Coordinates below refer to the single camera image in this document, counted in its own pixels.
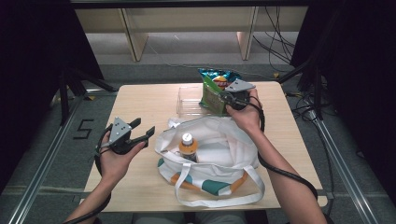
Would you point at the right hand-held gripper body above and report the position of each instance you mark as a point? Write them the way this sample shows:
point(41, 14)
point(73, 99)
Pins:
point(241, 98)

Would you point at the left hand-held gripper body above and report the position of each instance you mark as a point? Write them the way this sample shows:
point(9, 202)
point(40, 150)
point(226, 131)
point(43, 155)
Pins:
point(120, 130)

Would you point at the green snack packet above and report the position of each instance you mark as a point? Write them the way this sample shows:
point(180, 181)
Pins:
point(211, 101)

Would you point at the clear acrylic box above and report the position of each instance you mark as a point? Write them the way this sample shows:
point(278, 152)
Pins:
point(188, 102)

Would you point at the white canvas tote bag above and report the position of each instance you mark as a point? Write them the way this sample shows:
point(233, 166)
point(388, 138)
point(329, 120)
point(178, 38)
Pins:
point(224, 137)

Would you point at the person's right hand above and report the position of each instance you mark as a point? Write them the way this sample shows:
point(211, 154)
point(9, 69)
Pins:
point(247, 119)

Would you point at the person's left hand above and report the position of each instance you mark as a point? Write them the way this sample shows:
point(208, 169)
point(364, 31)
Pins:
point(113, 165)

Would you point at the orange drink bottle white cap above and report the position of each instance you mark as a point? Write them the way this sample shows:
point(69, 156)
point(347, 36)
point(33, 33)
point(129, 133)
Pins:
point(187, 147)

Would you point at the black metal stand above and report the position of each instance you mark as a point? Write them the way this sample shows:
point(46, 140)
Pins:
point(63, 96)
point(317, 90)

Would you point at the person's grey trousers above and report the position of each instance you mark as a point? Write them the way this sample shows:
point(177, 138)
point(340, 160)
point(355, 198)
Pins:
point(162, 218)

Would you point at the beige office desk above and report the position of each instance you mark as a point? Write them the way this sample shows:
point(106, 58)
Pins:
point(186, 18)

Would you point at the black curtain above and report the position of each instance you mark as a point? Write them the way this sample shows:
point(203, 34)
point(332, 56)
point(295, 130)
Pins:
point(358, 77)
point(31, 77)

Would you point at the aluminium floor rail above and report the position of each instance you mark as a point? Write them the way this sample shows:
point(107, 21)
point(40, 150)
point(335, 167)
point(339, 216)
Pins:
point(339, 165)
point(43, 168)

